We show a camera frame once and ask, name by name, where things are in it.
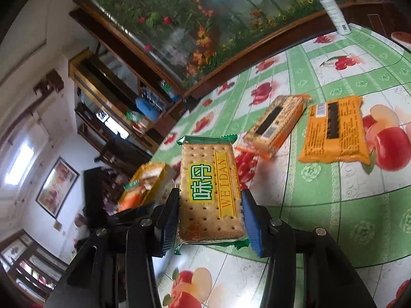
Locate wooden display cabinet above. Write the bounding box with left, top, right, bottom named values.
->
left=69, top=51, right=190, bottom=155

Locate dark wooden chair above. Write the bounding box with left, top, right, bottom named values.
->
left=94, top=135, right=151, bottom=175

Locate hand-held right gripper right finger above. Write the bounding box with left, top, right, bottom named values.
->
left=240, top=189, right=378, bottom=308

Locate clear water bottle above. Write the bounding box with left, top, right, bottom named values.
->
left=159, top=80, right=180, bottom=102

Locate ceiling light panel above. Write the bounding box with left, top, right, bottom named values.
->
left=6, top=143, right=35, bottom=185

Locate framed wall painting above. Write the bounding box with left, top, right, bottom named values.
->
left=35, top=157, right=80, bottom=219

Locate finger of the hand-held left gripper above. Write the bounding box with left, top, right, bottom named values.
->
left=107, top=203, right=161, bottom=228

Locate blue thermos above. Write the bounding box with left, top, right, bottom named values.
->
left=135, top=97, right=160, bottom=119

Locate white spray bottle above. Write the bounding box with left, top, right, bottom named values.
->
left=310, top=0, right=352, bottom=36

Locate orange snack packet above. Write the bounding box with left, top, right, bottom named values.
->
left=118, top=184, right=151, bottom=213

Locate flower mural glass panel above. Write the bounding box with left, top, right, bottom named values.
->
left=74, top=0, right=354, bottom=91

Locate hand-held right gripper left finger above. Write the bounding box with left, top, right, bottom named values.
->
left=46, top=188, right=181, bottom=308

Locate red white dish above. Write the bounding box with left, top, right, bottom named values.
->
left=391, top=31, right=411, bottom=44

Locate orange cracker packet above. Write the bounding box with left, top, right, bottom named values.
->
left=298, top=95, right=372, bottom=164

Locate clear square cracker packet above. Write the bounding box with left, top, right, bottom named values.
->
left=236, top=94, right=312, bottom=160

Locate green cracker packet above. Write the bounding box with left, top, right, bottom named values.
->
left=173, top=134, right=251, bottom=256

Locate glass door cabinet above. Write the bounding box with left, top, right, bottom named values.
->
left=0, top=229, right=69, bottom=307

